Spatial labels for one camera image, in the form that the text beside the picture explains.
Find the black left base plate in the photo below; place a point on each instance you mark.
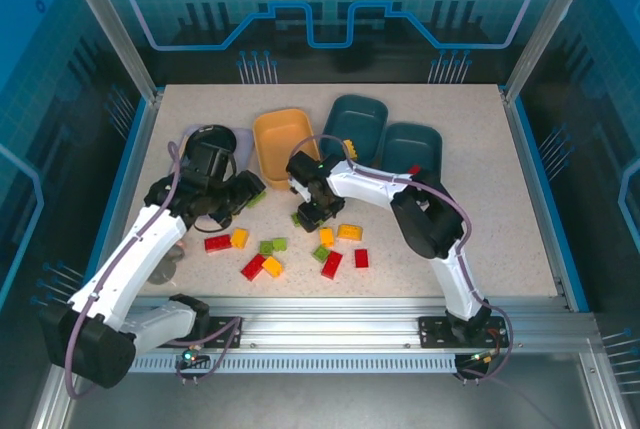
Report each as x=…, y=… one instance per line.
x=225, y=334

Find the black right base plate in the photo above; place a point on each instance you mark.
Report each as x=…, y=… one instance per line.
x=435, y=333

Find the yellow plastic container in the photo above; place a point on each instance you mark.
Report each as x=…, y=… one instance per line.
x=280, y=136

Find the black round bowl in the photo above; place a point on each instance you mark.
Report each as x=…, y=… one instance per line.
x=220, y=133

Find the aluminium frame post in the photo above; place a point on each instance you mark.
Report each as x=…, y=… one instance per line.
x=545, y=29
x=115, y=29

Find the yellow lego brick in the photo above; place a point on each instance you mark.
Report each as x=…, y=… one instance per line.
x=239, y=238
x=350, y=232
x=273, y=266
x=351, y=148
x=326, y=237

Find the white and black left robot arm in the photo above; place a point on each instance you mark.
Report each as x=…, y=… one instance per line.
x=150, y=244

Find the green lego brick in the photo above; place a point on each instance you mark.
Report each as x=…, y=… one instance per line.
x=297, y=220
x=256, y=199
x=280, y=244
x=266, y=248
x=320, y=253

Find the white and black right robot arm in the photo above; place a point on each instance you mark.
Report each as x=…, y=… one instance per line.
x=370, y=181

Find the red lego brick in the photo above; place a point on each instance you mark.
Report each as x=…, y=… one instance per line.
x=218, y=243
x=414, y=170
x=253, y=267
x=361, y=258
x=332, y=264

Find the lavender plastic tray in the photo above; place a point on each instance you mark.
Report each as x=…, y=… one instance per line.
x=244, y=146

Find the teal plastic container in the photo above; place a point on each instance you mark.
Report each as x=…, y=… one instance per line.
x=415, y=146
x=357, y=121

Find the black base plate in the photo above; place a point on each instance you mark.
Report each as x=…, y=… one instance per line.
x=435, y=333
x=225, y=334

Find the aluminium front rail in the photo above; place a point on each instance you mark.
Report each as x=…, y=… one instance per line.
x=325, y=321

